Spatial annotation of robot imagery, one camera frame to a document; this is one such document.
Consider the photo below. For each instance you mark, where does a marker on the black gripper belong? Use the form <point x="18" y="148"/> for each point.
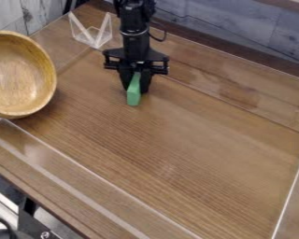
<point x="136" y="55"/>

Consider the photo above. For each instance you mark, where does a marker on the green rectangular stick block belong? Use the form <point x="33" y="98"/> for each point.
<point x="133" y="90"/>

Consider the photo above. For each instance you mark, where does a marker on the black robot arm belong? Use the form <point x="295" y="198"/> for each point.
<point x="134" y="14"/>

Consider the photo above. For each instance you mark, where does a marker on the wooden bowl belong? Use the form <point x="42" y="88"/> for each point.
<point x="27" y="77"/>

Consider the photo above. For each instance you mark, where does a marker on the clear acrylic corner bracket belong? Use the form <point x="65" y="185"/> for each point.
<point x="92" y="36"/>

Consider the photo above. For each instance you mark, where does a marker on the clear acrylic tray wall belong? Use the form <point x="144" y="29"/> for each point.
<point x="197" y="164"/>

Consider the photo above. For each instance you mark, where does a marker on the black metal table bracket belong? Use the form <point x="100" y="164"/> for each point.
<point x="29" y="225"/>

